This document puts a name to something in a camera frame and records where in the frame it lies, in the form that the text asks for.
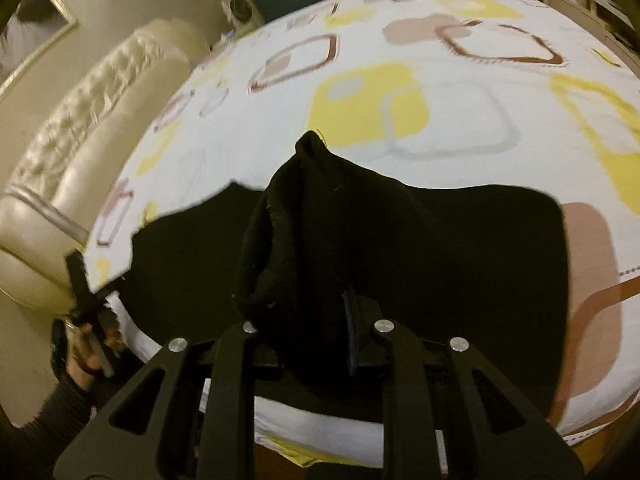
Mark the black pants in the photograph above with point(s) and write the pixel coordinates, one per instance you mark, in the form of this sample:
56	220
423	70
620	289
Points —
326	239

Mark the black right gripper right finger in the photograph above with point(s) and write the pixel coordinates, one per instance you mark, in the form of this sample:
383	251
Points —
449	413

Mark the cream tufted leather headboard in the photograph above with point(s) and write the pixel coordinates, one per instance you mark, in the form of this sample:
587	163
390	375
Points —
57	189

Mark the person's left hand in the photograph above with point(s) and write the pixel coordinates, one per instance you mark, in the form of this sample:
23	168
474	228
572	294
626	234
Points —
83	364

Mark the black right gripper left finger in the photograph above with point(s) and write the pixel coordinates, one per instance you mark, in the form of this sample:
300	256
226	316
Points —
189	402

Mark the gold framed picture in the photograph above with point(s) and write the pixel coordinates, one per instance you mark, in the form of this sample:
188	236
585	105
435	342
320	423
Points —
31	30

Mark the patterned white bed sheet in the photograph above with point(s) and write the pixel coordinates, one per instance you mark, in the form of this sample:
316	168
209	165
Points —
440	94

